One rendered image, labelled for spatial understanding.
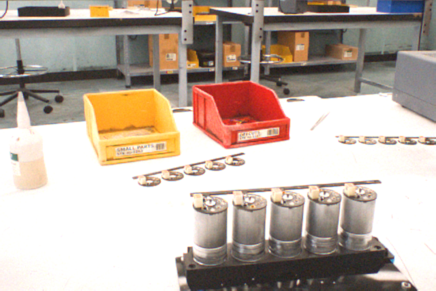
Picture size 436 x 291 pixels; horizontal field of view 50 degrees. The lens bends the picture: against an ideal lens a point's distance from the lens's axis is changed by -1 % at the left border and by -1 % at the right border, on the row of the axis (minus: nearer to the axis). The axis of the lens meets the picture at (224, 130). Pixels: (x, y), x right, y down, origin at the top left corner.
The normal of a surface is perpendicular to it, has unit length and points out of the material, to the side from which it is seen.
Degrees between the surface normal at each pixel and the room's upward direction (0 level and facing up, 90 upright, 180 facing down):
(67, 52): 90
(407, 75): 90
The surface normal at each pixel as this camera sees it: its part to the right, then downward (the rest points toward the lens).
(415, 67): -0.98, 0.04
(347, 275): 0.02, -0.95
